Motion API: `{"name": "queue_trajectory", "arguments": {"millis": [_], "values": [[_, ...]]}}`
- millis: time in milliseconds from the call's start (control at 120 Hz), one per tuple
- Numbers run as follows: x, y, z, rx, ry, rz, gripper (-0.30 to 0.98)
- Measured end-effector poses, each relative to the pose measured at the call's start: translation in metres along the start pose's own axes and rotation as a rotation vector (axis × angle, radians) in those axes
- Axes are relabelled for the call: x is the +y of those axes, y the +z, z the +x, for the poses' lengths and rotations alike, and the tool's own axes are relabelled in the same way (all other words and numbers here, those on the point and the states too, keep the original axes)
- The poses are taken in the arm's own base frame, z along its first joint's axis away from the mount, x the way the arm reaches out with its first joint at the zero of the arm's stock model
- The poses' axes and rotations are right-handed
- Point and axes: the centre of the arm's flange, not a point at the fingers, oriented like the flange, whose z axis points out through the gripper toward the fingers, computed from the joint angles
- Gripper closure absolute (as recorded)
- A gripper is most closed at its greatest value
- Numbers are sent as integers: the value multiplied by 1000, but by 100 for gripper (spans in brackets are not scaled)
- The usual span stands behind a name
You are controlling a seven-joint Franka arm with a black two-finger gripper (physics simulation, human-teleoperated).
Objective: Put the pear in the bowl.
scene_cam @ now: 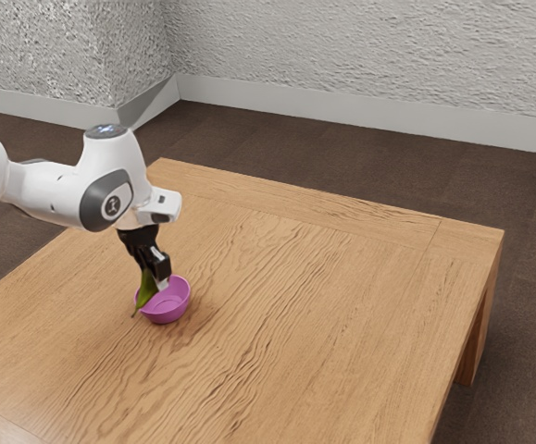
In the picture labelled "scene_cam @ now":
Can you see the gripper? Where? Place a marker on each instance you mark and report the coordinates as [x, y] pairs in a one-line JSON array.
[[139, 242]]

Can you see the green pepper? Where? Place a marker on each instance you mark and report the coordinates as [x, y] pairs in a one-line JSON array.
[[145, 290]]

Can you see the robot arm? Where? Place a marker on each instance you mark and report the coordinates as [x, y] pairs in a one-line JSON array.
[[50, 189]]

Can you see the purple bowl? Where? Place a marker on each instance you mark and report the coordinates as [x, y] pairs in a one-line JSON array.
[[168, 303]]

